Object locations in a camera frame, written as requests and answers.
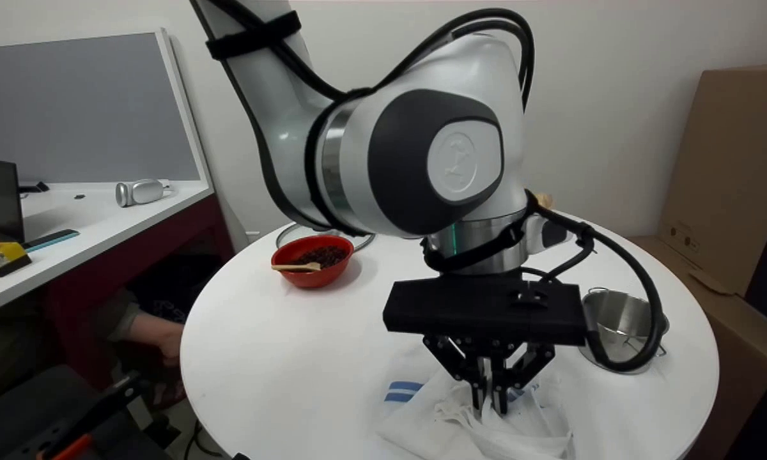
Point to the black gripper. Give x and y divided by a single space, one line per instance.
491 355

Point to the white towel with blue stripes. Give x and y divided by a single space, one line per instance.
450 425

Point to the silver steel pot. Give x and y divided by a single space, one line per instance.
621 329

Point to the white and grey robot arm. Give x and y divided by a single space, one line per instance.
417 162

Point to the glass lid with black knob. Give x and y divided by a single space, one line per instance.
359 242

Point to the red bowl of beans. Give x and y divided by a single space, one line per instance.
316 271

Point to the wooden spoon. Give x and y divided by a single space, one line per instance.
297 266

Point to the cardboard sheet on floor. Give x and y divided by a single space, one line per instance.
749 367

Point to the flat cardboard box, dark band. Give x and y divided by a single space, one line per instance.
724 154

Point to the seated person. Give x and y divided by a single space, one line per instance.
156 342

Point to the silver cylindrical object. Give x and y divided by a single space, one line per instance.
145 194

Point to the white top maroon desk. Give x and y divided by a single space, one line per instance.
104 238

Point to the blue flat strip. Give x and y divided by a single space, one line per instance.
52 242

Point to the grey partition panel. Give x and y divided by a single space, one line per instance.
77 112

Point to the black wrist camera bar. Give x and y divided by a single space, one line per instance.
477 311

